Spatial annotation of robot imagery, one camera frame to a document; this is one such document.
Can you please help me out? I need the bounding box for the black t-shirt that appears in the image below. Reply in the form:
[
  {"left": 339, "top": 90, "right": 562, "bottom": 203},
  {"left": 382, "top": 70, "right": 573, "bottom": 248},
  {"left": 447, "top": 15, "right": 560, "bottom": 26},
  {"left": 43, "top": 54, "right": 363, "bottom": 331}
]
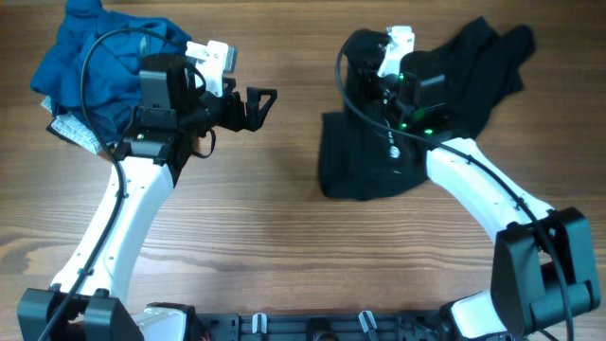
[{"left": 318, "top": 17, "right": 536, "bottom": 201}]

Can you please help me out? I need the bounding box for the white patterned cloth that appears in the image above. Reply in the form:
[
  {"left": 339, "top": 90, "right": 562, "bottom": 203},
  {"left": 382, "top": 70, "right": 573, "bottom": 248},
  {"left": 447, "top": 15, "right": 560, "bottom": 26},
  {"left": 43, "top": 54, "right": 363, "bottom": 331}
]
[{"left": 46, "top": 113, "right": 102, "bottom": 154}]

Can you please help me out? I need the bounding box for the blue crumpled shirt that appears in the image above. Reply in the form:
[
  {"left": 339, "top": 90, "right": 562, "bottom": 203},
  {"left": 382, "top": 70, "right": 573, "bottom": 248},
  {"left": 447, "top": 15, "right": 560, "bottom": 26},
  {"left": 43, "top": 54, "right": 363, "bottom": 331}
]
[{"left": 30, "top": 0, "right": 191, "bottom": 143}]

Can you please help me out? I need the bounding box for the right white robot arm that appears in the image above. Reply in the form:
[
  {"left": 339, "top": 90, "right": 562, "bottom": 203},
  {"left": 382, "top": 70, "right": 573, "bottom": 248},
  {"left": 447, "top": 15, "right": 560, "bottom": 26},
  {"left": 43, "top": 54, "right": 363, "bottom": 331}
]
[{"left": 335, "top": 20, "right": 601, "bottom": 340}]

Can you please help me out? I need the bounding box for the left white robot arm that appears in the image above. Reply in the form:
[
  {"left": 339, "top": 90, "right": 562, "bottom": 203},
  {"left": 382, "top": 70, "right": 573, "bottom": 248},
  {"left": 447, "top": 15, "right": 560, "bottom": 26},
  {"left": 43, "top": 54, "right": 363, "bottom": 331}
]
[{"left": 17, "top": 54, "right": 277, "bottom": 340}]

